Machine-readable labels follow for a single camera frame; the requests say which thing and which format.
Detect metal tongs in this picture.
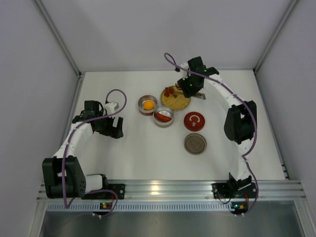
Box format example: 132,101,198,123
174,83,207,100

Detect red octopus sausage piece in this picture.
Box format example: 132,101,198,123
164,86,177,98

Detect steel bowl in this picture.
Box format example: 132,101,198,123
137,95,158,116
153,106,174,127

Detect orange egg yolk ball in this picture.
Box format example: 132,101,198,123
143,100,155,110

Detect brown lid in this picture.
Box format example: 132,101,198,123
184,133,207,155

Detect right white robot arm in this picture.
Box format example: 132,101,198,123
176,57,258,195

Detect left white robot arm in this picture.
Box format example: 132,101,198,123
42,100,123,199

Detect round bamboo tray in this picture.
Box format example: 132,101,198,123
160,86,191,111

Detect red round lid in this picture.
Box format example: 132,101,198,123
183,112,205,132

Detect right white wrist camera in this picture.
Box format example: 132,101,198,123
175,63,190,79

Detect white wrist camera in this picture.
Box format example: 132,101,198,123
175,63,190,79
104,102,119,115

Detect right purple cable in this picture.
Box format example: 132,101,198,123
164,52,260,213

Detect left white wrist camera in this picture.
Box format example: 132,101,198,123
104,102,119,115

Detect left black base bracket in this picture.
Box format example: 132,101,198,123
81,183,125,200

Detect black base bracket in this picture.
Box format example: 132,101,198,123
211,182,258,200
81,183,125,200

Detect aluminium mounting rail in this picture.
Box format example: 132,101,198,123
37,179,306,201

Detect grey slotted cable duct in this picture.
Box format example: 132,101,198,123
46,201,233,212

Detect right black base bracket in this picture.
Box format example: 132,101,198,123
211,182,258,200

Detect left aluminium frame post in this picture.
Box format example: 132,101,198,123
32,0,82,78

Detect aluminium frame post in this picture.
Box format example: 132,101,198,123
253,0,301,76
32,0,82,78

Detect right aluminium frame post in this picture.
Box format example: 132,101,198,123
253,0,301,76

